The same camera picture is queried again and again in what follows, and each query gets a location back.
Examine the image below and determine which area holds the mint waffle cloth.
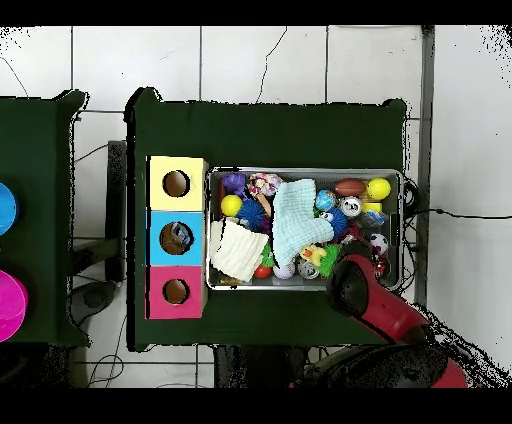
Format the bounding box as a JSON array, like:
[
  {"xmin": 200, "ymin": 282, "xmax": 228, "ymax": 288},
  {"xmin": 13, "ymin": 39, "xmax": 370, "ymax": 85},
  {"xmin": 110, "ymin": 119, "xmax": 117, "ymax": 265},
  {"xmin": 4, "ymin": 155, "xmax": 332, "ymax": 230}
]
[{"xmin": 271, "ymin": 178, "xmax": 335, "ymax": 269}]

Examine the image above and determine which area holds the cream waffle cloth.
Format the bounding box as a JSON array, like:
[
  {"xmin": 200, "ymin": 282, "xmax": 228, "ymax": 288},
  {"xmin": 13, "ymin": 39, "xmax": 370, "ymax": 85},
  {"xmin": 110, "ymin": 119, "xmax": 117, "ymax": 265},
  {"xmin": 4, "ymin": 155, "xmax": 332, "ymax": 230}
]
[{"xmin": 208, "ymin": 217, "xmax": 270, "ymax": 283}]

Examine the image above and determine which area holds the silver mesh bin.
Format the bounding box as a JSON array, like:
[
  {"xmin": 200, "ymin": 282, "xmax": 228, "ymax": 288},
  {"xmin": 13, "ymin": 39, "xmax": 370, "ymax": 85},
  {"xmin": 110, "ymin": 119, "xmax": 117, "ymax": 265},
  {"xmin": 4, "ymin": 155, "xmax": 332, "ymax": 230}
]
[{"xmin": 204, "ymin": 166, "xmax": 404, "ymax": 292}]

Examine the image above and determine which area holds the wooden box with three holes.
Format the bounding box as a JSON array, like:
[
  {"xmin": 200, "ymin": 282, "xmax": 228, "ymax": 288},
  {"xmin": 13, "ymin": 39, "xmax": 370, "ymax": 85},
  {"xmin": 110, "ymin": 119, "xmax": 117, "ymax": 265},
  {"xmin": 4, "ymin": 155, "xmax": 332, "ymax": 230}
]
[{"xmin": 145, "ymin": 154, "xmax": 209, "ymax": 321}]

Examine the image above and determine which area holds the blue spiky ball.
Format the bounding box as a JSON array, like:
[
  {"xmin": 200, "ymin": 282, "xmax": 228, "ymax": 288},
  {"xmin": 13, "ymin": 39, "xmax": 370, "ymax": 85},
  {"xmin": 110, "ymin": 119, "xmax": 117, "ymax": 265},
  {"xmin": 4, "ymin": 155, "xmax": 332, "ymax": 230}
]
[{"xmin": 235, "ymin": 197, "xmax": 268, "ymax": 231}]

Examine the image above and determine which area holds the yellow plastic ball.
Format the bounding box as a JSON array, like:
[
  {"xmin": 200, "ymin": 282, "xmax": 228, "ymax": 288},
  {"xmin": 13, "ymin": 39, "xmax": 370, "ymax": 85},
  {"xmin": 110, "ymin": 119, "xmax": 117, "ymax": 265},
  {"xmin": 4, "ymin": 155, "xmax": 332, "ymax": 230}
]
[
  {"xmin": 366, "ymin": 176, "xmax": 392, "ymax": 201},
  {"xmin": 220, "ymin": 194, "xmax": 244, "ymax": 217}
]

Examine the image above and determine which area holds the globe print ball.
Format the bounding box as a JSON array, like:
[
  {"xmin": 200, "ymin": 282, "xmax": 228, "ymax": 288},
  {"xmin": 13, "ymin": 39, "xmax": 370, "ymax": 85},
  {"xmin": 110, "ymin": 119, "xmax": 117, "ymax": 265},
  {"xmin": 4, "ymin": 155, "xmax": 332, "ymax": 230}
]
[{"xmin": 314, "ymin": 189, "xmax": 337, "ymax": 212}]

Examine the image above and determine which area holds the dark green table cloth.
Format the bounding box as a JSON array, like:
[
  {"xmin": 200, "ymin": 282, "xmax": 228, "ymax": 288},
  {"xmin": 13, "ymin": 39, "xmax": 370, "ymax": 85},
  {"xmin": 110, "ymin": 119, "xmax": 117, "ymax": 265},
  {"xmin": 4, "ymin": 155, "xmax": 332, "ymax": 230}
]
[
  {"xmin": 124, "ymin": 86, "xmax": 409, "ymax": 353},
  {"xmin": 0, "ymin": 89, "xmax": 91, "ymax": 347}
]

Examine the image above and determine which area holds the brown toy football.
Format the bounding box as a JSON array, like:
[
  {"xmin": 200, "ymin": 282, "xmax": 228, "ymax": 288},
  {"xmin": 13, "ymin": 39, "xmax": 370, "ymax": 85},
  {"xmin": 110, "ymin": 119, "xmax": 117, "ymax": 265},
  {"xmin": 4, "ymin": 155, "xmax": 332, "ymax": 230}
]
[{"xmin": 334, "ymin": 178, "xmax": 367, "ymax": 198}]

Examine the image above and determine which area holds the plush soccer ball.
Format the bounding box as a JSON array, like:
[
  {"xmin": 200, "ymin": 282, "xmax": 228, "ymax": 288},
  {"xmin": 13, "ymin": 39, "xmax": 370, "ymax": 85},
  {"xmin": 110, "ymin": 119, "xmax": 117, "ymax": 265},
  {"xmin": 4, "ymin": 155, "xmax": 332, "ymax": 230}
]
[{"xmin": 369, "ymin": 232, "xmax": 390, "ymax": 256}]

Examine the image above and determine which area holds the grey rounded floor base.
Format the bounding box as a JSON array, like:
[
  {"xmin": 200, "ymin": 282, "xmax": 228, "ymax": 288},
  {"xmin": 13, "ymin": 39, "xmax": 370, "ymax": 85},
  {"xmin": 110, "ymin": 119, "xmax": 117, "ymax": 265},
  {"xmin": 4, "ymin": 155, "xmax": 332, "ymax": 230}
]
[{"xmin": 70, "ymin": 279, "xmax": 118, "ymax": 326}]

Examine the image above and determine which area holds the blue round bowl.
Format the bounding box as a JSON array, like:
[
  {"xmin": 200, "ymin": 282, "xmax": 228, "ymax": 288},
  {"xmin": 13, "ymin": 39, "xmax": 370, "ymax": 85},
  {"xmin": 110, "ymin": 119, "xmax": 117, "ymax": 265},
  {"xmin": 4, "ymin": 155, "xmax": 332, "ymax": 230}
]
[{"xmin": 0, "ymin": 182, "xmax": 20, "ymax": 237}]

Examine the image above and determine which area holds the magenta round bowl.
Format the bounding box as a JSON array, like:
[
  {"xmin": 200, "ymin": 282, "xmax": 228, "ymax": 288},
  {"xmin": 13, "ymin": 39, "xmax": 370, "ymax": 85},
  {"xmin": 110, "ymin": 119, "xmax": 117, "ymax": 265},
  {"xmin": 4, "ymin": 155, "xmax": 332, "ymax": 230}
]
[{"xmin": 0, "ymin": 269, "xmax": 29, "ymax": 343}]

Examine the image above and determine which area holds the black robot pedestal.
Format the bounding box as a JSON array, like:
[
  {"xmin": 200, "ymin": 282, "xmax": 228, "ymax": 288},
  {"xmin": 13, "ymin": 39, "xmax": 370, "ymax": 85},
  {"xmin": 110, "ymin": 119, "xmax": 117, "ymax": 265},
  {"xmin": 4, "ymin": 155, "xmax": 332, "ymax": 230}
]
[{"xmin": 213, "ymin": 344, "xmax": 309, "ymax": 388}]

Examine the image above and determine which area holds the black cable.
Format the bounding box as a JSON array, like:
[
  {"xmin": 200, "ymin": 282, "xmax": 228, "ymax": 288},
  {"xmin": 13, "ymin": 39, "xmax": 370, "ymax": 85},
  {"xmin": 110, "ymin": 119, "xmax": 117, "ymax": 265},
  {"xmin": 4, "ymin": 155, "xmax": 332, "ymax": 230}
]
[{"xmin": 415, "ymin": 207, "xmax": 512, "ymax": 220}]

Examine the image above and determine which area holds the grey metal post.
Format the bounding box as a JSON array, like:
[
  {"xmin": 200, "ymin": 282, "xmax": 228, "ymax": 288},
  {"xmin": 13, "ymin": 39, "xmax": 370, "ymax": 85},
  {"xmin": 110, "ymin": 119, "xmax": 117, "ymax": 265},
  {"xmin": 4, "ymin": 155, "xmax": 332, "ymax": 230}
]
[{"xmin": 413, "ymin": 25, "xmax": 436, "ymax": 307}]

